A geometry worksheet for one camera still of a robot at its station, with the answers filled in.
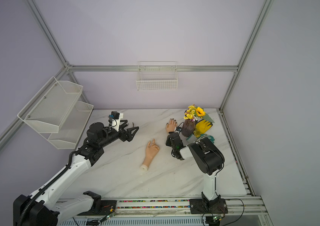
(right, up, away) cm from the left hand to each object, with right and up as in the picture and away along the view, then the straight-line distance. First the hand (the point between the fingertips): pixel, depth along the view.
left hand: (131, 125), depth 75 cm
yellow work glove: (+47, -2, +33) cm, 57 cm away
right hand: (+23, -10, +28) cm, 37 cm away
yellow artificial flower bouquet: (+36, +7, +9) cm, 38 cm away
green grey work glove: (+38, -9, +24) cm, 45 cm away
